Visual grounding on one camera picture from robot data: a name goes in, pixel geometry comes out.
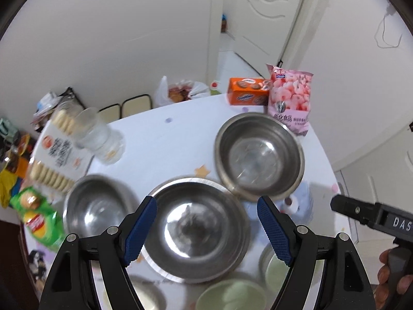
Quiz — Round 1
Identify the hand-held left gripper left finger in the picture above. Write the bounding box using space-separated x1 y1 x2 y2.
38 196 158 310

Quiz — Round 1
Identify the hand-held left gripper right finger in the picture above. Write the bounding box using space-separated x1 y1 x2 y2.
256 195 376 310

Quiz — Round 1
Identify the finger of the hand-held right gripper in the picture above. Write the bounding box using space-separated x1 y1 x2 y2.
330 194 382 225

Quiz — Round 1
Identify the light green ceramic bowl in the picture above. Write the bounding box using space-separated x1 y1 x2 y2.
196 279 267 310
260 244 325 296

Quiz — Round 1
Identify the stainless steel bowl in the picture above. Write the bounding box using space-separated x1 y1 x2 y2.
214 112 305 201
142 177 250 283
63 174 140 243

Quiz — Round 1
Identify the person's right hand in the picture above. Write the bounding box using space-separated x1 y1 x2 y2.
376 250 393 309

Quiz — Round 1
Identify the green chips bag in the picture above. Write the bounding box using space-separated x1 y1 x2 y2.
10 185 67 251

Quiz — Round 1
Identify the clear glass cup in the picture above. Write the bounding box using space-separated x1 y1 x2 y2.
74 108 126 165

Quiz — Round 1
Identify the white biscuit package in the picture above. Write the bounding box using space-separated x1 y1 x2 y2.
27 110 94 192

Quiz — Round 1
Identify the black framed chair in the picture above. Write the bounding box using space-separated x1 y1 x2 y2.
121 94 153 118
98 103 121 123

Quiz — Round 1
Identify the pink snack bag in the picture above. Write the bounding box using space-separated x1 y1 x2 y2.
266 64 315 136

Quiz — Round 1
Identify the yellow plastic bag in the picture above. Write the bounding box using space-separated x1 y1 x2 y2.
0 167 16 209

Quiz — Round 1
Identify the orange biscuit box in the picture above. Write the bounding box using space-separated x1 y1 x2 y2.
227 77 272 106

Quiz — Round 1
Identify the white plastic bag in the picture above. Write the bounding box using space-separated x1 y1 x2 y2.
154 76 210 107

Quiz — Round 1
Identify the white plastic wrapper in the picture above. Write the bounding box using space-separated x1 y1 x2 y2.
32 90 65 130

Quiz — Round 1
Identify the white door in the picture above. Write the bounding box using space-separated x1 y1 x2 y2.
224 0 312 57

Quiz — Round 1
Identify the black wire rack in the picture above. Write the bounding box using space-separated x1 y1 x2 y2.
58 87 80 107

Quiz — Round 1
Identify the white wall cable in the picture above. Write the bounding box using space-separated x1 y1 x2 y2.
374 2 404 49

